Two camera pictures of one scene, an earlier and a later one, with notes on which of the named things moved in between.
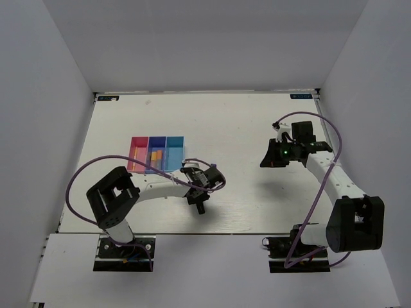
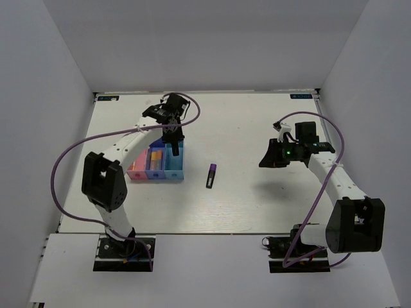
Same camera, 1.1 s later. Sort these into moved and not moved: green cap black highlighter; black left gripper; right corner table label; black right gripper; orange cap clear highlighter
Moved: green cap black highlighter; black left gripper
Not moved: black right gripper; right corner table label; orange cap clear highlighter
